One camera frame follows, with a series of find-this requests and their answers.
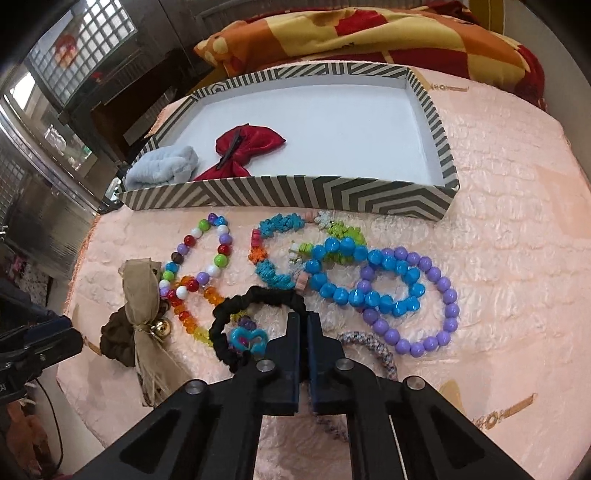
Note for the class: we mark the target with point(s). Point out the black scrunchie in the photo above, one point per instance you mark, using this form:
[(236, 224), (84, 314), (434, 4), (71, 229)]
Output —
[(221, 339)]

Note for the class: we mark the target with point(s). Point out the teal heart charm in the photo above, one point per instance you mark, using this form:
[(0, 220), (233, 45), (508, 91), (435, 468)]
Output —
[(241, 339)]

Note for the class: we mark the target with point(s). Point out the glass door cabinet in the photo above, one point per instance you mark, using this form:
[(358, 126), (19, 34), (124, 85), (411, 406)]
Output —
[(55, 152)]

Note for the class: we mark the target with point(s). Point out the brown scrunchie with beige bow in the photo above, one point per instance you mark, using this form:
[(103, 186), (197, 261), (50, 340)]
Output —
[(143, 295)]

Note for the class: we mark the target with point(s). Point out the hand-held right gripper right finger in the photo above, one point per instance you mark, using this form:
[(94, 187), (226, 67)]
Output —
[(315, 369)]

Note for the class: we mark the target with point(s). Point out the yellow wooden post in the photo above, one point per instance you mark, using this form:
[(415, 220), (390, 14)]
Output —
[(487, 14)]

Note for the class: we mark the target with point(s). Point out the light blue scrunchie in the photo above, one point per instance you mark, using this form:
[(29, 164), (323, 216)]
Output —
[(161, 168)]

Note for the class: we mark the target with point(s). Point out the pink fluffy mat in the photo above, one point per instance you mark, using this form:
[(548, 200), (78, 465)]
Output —
[(498, 240)]

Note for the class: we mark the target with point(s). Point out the striped cardboard box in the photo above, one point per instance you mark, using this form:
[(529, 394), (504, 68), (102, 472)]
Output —
[(323, 124)]

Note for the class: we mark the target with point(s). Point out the orange red printed blanket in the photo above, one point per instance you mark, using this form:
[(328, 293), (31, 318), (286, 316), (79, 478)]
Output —
[(369, 37)]

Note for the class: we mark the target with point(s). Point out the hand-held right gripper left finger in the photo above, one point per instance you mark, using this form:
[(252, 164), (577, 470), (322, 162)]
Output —
[(292, 364)]

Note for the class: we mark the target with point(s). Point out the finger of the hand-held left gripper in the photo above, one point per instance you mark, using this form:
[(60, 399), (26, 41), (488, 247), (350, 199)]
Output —
[(51, 339)]

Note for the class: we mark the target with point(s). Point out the red velvet hair bow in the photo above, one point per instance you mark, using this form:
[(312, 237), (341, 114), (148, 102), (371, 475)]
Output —
[(240, 147)]

